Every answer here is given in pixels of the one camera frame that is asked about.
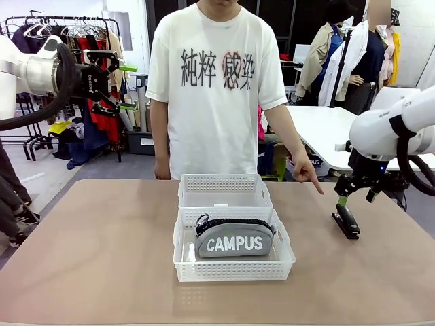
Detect person's right hand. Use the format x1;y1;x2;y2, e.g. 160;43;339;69
153;160;172;181

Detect red hanging dress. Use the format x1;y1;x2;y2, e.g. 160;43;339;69
77;36;124;144

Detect person's right forearm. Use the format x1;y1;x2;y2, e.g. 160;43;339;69
149;98;171;164

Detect dark purple jacket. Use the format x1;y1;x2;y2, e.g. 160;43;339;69
11;24;52;54

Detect white paper roll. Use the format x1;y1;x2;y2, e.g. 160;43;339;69
136;86;148;133

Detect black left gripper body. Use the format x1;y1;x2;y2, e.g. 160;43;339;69
79;62;111;101

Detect storage box with blue label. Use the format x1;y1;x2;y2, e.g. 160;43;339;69
286;154;330;179

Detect white coat on stand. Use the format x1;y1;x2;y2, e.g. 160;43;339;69
318;20;370;103

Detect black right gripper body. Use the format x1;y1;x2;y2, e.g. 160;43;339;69
342;149;387;188

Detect person's left hand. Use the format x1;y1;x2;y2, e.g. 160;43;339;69
292;152;326;196

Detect bystander in navy top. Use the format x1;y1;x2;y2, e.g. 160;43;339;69
351;0;402;115

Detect person in white t-shirt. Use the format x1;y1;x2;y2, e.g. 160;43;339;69
145;0;290;181

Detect black white sneaker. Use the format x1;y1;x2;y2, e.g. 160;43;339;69
13;206;42;225
8;232;31;249

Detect white work table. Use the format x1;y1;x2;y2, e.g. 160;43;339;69
284;104;435;173

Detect person's left forearm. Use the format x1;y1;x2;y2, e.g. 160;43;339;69
262;103;309;163

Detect yellow cloth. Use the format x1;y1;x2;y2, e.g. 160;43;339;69
47;118;74;135

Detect green plastic crate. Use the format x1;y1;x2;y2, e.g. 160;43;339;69
263;157;288;183

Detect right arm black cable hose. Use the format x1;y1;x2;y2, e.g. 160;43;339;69
389;114;435;198

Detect mannequin with beige coat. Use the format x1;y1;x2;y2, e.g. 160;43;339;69
294;2;351;107

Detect black stapler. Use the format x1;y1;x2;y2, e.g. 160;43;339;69
331;202;362;241

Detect black clothes rack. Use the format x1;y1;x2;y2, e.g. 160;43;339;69
2;15;124;163

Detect grey Campus pencil case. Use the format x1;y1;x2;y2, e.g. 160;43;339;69
194;213;274;260

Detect grey storage bin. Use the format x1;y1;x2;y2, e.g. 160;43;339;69
126;130;156;156

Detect bystander leg dark trousers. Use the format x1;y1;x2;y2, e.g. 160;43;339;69
0;138;34;206

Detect white perforated plastic basket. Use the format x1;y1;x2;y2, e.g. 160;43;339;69
172;207;297;283
177;173;275;211

